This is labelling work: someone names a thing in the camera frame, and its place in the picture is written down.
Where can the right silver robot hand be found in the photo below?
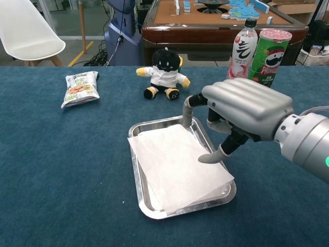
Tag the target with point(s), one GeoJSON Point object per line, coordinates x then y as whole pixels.
{"type": "Point", "coordinates": [249, 105]}

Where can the white paper napkin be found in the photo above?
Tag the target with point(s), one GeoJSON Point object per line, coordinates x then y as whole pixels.
{"type": "Point", "coordinates": [174, 164]}

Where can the blue robot base machine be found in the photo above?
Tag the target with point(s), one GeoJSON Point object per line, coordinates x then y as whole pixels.
{"type": "Point", "coordinates": [123, 49]}

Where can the silver metal tray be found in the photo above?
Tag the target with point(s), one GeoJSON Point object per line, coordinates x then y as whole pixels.
{"type": "Point", "coordinates": [154, 125]}

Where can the green Pringles can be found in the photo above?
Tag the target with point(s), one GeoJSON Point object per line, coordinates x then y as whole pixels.
{"type": "Point", "coordinates": [270, 59]}

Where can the clear drink bottle pink label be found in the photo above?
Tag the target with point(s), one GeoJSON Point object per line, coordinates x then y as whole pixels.
{"type": "Point", "coordinates": [241, 51]}

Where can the white box with items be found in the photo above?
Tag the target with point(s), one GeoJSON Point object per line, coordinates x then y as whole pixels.
{"type": "Point", "coordinates": [306, 57]}

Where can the black plush toy white coat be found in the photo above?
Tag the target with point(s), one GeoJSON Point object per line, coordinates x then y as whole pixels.
{"type": "Point", "coordinates": [165, 77]}

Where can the brown mahjong table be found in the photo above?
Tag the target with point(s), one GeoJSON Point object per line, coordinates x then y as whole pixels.
{"type": "Point", "coordinates": [192, 33]}

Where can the blue mahjong tile pile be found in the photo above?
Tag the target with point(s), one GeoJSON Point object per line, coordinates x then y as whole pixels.
{"type": "Point", "coordinates": [240, 11]}

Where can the black mahjong table centre disc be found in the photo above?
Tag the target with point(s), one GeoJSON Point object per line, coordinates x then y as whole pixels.
{"type": "Point", "coordinates": [213, 6]}

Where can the blue white mahjong tile stack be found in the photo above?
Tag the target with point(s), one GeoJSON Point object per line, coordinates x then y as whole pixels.
{"type": "Point", "coordinates": [186, 6]}

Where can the white snack bag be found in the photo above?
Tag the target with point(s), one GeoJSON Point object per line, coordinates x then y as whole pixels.
{"type": "Point", "coordinates": [79, 90]}

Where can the wooden pole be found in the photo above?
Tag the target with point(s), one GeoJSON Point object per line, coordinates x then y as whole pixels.
{"type": "Point", "coordinates": [82, 25]}

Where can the blue table cloth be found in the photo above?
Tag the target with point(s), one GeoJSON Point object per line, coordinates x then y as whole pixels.
{"type": "Point", "coordinates": [64, 154]}

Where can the white chair wooden legs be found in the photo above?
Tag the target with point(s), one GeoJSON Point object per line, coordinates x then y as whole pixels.
{"type": "Point", "coordinates": [25, 33]}

